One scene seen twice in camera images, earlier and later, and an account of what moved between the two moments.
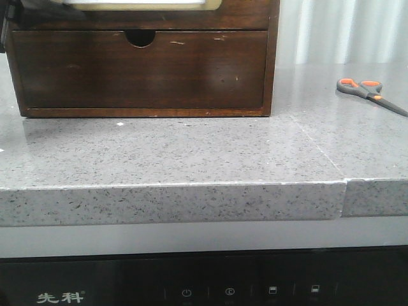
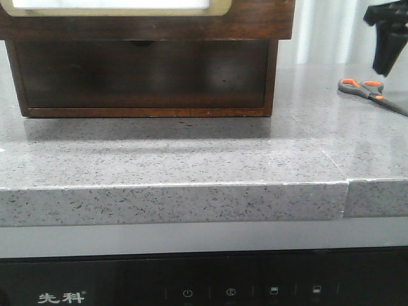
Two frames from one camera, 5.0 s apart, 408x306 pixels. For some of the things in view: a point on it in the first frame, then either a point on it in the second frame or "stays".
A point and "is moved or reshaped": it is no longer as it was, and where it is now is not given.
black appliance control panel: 373,275 stays
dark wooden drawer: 231,15 is moved or reshaped
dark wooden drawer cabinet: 140,63 stays
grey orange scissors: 370,89 stays
